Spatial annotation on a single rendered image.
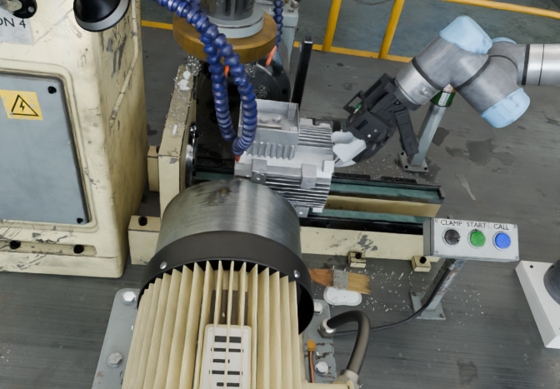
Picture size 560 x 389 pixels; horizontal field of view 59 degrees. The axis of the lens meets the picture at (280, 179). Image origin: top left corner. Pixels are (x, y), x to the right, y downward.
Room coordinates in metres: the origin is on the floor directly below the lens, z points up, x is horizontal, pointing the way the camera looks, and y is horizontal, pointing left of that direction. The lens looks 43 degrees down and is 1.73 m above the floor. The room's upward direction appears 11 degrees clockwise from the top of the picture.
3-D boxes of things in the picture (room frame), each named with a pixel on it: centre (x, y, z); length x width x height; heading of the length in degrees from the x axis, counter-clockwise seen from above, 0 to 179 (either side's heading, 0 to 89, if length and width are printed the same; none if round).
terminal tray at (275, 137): (0.81, 0.04, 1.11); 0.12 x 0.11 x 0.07; 97
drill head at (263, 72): (1.13, 0.15, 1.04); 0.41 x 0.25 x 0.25; 9
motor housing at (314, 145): (0.82, 0.00, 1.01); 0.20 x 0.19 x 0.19; 97
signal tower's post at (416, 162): (1.18, -0.39, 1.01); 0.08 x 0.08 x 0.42; 9
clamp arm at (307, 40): (0.96, -0.01, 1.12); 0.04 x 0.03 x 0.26; 99
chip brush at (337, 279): (0.70, -0.15, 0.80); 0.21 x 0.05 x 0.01; 90
